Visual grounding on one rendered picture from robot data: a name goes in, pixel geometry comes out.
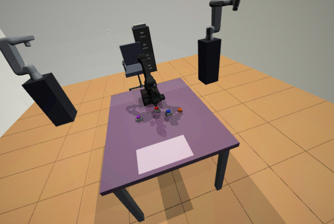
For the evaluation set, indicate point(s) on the purple button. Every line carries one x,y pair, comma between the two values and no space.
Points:
138,118

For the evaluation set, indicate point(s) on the red button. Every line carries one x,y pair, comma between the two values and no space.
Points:
156,109

